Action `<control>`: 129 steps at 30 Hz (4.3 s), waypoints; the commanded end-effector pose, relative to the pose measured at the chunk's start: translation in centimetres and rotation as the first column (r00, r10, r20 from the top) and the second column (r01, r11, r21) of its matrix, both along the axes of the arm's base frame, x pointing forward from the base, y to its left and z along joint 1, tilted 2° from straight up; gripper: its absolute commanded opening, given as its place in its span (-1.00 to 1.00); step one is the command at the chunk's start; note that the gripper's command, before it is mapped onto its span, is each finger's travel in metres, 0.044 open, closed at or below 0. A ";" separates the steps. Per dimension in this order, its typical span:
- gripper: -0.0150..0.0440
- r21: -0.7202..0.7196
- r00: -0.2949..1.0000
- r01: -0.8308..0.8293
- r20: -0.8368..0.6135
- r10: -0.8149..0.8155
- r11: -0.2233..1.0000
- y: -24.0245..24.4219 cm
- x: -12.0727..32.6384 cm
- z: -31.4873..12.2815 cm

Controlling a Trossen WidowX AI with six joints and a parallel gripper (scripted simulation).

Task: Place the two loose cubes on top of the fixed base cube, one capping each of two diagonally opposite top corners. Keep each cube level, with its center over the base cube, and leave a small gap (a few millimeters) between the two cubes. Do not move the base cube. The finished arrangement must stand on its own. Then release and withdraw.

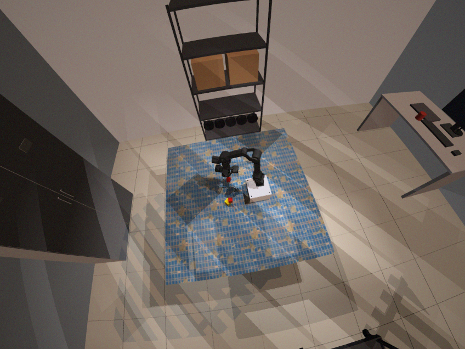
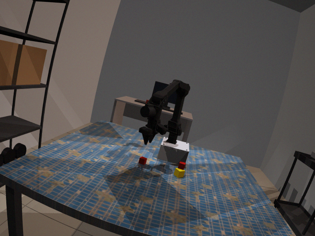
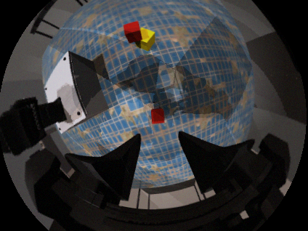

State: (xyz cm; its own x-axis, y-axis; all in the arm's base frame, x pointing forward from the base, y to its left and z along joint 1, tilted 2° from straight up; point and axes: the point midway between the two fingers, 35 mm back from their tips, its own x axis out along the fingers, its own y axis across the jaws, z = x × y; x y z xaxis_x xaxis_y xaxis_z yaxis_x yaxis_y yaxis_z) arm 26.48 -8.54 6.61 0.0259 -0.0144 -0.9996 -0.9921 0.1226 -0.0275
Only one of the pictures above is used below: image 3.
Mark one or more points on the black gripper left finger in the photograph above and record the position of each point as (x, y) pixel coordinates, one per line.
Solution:
(115, 169)

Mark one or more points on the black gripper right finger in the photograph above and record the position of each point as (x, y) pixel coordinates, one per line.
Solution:
(209, 161)

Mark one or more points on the yellow cube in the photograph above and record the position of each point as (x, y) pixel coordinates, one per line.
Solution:
(148, 38)

